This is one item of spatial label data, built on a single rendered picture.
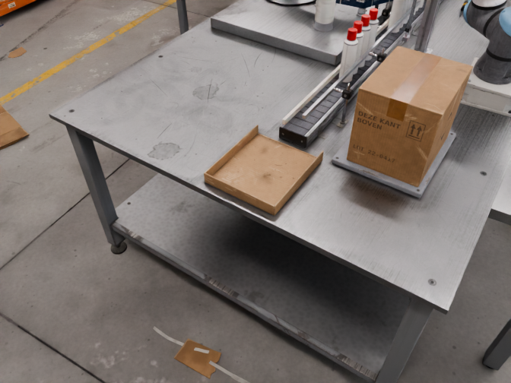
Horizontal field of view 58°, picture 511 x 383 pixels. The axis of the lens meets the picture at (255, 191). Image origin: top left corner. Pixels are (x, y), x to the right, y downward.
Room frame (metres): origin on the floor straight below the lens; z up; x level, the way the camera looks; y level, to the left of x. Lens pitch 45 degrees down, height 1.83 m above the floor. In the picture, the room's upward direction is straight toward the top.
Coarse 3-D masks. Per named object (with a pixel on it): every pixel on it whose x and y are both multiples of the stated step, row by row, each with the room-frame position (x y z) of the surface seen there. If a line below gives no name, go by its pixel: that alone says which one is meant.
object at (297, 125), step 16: (416, 16) 2.13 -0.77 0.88; (384, 32) 1.97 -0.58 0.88; (400, 32) 1.97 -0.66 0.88; (368, 64) 1.69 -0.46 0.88; (336, 80) 1.57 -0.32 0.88; (352, 80) 1.57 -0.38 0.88; (320, 96) 1.46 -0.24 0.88; (336, 96) 1.46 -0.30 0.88; (320, 112) 1.35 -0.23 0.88; (288, 128) 1.26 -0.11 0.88; (304, 128) 1.26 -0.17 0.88
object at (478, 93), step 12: (468, 84) 1.47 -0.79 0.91; (480, 84) 1.47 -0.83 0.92; (492, 84) 1.47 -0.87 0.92; (468, 96) 1.47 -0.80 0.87; (480, 96) 1.45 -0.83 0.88; (492, 96) 1.43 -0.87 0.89; (504, 96) 1.41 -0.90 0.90; (480, 108) 1.44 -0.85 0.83; (492, 108) 1.42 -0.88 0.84; (504, 108) 1.40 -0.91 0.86
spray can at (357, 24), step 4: (356, 24) 1.61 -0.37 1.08; (360, 24) 1.61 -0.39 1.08; (356, 28) 1.61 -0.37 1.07; (360, 28) 1.61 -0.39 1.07; (360, 32) 1.61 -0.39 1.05; (360, 36) 1.60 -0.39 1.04; (360, 40) 1.60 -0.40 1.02; (360, 44) 1.60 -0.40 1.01; (360, 48) 1.61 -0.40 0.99; (356, 56) 1.60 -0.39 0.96; (356, 60) 1.60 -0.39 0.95; (356, 68) 1.60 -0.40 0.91; (356, 72) 1.61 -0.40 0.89
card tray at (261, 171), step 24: (240, 144) 1.21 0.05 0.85; (264, 144) 1.23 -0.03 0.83; (216, 168) 1.10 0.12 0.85; (240, 168) 1.11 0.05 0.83; (264, 168) 1.11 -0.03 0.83; (288, 168) 1.11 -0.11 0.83; (312, 168) 1.09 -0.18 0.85; (240, 192) 0.97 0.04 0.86; (264, 192) 1.00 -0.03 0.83; (288, 192) 0.97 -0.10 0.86
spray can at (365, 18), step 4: (364, 16) 1.67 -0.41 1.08; (368, 16) 1.67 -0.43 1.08; (364, 20) 1.66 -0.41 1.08; (368, 20) 1.66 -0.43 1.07; (364, 24) 1.66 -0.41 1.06; (368, 24) 1.67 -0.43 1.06; (364, 28) 1.66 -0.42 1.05; (368, 28) 1.66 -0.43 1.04; (364, 32) 1.65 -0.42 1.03; (368, 32) 1.66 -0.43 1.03; (364, 36) 1.65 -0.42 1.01; (368, 36) 1.66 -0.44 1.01; (364, 40) 1.65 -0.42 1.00; (368, 40) 1.66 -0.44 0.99; (364, 44) 1.65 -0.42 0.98; (364, 48) 1.65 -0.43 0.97; (360, 52) 1.65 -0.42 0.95; (364, 52) 1.66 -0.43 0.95; (360, 56) 1.65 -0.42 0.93; (364, 60) 1.66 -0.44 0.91; (360, 64) 1.65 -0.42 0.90
